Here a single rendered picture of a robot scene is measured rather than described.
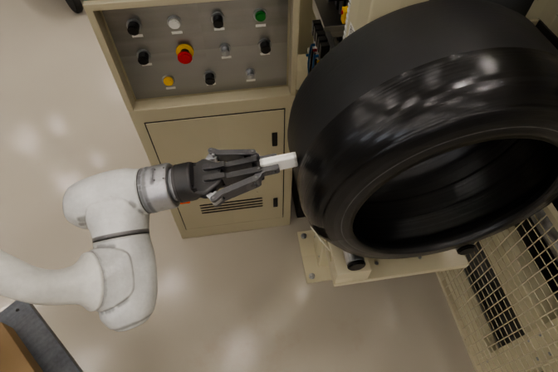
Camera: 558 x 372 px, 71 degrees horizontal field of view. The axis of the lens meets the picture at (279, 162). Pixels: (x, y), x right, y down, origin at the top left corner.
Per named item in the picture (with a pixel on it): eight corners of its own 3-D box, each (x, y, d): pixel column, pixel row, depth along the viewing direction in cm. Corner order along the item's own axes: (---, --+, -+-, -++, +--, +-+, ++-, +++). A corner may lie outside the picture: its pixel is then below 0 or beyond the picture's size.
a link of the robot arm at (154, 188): (139, 158, 75) (168, 151, 75) (157, 183, 83) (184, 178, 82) (134, 198, 70) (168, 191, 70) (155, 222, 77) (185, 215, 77)
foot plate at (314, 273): (296, 232, 200) (296, 230, 199) (348, 226, 203) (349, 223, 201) (306, 284, 184) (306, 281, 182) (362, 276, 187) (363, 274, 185)
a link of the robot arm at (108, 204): (153, 168, 83) (162, 231, 80) (81, 183, 83) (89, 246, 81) (130, 159, 72) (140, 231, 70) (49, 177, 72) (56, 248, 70)
